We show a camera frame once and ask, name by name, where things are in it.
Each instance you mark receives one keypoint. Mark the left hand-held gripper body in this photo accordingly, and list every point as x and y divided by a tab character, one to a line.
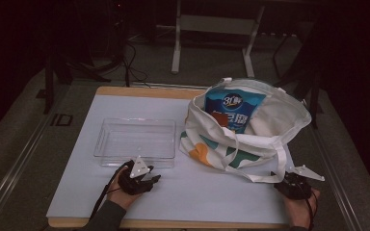
135	183

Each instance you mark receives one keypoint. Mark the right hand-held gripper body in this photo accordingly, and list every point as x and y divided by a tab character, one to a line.
297	189

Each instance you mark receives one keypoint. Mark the clear plastic tray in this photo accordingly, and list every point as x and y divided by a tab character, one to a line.
135	141

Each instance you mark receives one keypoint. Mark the white printed tote bag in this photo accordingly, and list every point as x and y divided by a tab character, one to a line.
279	118

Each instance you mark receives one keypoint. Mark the blue snack bag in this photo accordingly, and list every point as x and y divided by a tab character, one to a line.
234	106

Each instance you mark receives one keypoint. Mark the person's left hand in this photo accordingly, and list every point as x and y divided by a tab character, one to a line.
118	195

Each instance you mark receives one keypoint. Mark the person's right hand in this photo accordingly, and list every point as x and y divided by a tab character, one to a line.
298	213

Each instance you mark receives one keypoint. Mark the black metal stand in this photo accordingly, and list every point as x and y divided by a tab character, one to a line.
48	83
314	93

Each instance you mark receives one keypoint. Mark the black floor plate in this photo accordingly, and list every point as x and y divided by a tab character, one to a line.
61	119

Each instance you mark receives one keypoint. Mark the metal floor rail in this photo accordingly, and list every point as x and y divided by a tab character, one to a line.
337	186
13	170

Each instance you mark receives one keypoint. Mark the white metal table frame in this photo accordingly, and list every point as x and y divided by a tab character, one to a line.
218	25

